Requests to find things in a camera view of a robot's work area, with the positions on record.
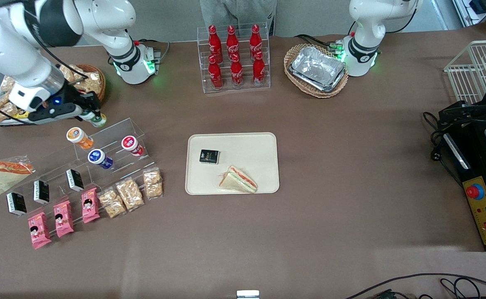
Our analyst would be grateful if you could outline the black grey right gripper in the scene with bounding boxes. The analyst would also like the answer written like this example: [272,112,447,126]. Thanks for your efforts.
[28,88,102,125]

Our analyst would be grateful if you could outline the green lid gum bottle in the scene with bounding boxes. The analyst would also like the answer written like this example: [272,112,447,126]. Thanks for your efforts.
[81,109,107,127]

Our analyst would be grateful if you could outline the orange lid gum bottle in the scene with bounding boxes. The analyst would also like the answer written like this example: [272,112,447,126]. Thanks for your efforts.
[66,127,94,150]

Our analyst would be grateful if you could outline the blue lid gum bottle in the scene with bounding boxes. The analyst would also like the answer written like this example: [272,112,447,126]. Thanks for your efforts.
[88,149,114,170]

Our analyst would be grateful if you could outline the red lid gum bottle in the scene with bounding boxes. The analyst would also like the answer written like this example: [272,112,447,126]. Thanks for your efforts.
[121,136,144,157]

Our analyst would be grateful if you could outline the beige plastic tray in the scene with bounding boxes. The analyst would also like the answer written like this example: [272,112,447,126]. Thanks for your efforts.
[185,132,280,195]

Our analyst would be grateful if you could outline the brown wicker basket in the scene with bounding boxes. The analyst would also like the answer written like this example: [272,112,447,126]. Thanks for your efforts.
[60,64,106,105]

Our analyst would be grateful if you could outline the clear cracker snack bag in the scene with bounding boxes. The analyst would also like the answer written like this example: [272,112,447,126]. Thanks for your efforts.
[69,64,87,83]
[77,71,103,95]
[0,76,21,123]
[58,64,76,83]

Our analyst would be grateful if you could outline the clear acrylic tiered stand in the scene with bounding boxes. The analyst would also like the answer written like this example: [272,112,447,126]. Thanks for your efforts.
[8,118,156,234]

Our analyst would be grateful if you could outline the black small box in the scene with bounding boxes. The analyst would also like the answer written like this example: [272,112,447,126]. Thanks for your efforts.
[66,169,84,192]
[6,192,27,217]
[33,180,50,204]
[199,149,220,164]

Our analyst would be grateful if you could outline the red emergency stop button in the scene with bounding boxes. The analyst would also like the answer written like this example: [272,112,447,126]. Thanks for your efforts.
[466,183,485,201]

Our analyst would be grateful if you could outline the clear nut bar packet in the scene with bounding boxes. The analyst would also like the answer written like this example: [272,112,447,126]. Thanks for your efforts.
[116,178,145,211]
[98,188,127,219]
[143,167,164,199]

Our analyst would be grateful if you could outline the pink snack packet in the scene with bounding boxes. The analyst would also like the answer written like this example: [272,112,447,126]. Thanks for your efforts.
[28,212,52,250]
[81,188,100,224]
[53,201,74,238]

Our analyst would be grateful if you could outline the metal equipment shelf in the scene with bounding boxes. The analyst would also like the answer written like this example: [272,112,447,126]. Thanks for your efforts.
[452,0,486,34]

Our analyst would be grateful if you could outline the plastic wrapped triangle sandwich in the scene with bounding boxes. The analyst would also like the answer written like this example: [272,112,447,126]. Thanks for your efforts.
[0,156,34,196]

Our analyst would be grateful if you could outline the red cola bottle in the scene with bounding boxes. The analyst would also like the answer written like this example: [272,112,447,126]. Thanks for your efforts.
[208,25,222,63]
[250,24,263,58]
[230,54,244,88]
[253,51,266,86]
[227,25,240,59]
[208,55,223,90]

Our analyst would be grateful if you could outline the light wicker basket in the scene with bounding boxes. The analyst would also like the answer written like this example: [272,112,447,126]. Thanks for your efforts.
[283,44,349,99]

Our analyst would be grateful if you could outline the stacked aluminium foil trays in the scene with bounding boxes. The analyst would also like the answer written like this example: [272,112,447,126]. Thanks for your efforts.
[289,46,347,93]

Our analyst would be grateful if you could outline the clear acrylic bottle rack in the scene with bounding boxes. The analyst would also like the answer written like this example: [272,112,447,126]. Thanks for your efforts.
[197,22,271,93]

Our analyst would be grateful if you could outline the unwrapped triangle sandwich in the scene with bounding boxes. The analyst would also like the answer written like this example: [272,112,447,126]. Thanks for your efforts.
[219,165,258,194]

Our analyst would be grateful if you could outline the standing person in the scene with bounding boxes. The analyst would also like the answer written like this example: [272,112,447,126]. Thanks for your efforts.
[199,0,277,37]

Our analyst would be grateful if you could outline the white wire basket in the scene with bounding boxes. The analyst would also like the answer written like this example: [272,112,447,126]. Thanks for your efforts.
[443,39,486,105]

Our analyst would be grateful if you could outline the black power cable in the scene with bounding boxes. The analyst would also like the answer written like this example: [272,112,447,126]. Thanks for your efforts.
[423,111,462,185]

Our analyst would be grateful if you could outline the black base cable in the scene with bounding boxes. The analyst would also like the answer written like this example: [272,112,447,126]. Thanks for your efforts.
[294,34,339,51]
[134,39,171,64]

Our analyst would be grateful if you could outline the black floor cables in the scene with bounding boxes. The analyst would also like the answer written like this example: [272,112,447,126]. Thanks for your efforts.
[346,273,486,299]

